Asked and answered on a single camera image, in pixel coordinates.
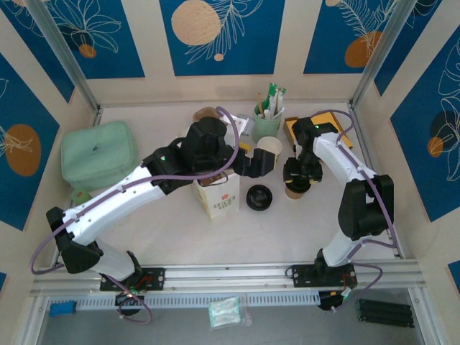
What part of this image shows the brown paper cup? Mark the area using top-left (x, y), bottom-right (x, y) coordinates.
top-left (285, 186), bottom-right (311, 201)

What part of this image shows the brown pulp cup carrier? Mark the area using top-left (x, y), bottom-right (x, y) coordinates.
top-left (193, 106), bottom-right (221, 125)

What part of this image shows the white paper carrier bag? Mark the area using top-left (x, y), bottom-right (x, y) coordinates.
top-left (192, 171), bottom-right (241, 222)

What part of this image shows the mint green holder cup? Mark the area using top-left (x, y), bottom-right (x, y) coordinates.
top-left (251, 103), bottom-right (282, 144)

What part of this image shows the brown cardboard napkin tray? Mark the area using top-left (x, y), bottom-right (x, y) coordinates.
top-left (283, 110), bottom-right (355, 159)

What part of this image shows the yellow napkin stack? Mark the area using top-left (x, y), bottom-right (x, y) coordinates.
top-left (287, 113), bottom-right (352, 147)

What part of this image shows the mint green zip case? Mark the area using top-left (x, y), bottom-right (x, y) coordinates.
top-left (60, 121), bottom-right (140, 191)

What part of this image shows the plastic packet with green print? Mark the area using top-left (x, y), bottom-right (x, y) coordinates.
top-left (207, 295), bottom-right (242, 330)

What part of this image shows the black ribbed block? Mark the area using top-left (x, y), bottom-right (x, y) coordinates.
top-left (355, 298), bottom-right (415, 328)

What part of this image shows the blue plastic part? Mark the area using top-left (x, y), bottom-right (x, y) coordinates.
top-left (49, 302), bottom-right (76, 318)

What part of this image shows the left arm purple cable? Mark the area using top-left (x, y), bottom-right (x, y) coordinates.
top-left (29, 106), bottom-right (240, 324)

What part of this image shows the left thin black cable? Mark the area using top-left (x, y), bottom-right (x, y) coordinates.
top-left (198, 171), bottom-right (230, 188)

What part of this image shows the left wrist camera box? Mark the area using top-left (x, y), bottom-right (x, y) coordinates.
top-left (229, 113), bottom-right (253, 138)

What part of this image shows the aluminium side rail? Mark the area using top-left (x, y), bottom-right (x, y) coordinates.
top-left (348, 103), bottom-right (405, 259)

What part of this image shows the right black mount plate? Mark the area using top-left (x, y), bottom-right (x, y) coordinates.
top-left (287, 264), bottom-right (359, 288)

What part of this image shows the black mount plate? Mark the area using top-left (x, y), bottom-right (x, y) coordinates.
top-left (99, 267), bottom-right (166, 292)
top-left (287, 264), bottom-right (359, 288)

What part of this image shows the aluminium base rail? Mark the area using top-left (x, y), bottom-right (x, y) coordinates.
top-left (30, 259), bottom-right (427, 298)

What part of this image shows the left black mount plate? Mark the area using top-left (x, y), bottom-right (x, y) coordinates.
top-left (99, 267), bottom-right (166, 292)

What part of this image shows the aluminium frame post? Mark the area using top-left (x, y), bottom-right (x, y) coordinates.
top-left (350, 0), bottom-right (420, 109)
top-left (25, 0), bottom-right (101, 113)

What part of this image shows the white slotted cable duct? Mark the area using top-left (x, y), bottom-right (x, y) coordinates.
top-left (46, 291), bottom-right (321, 312)

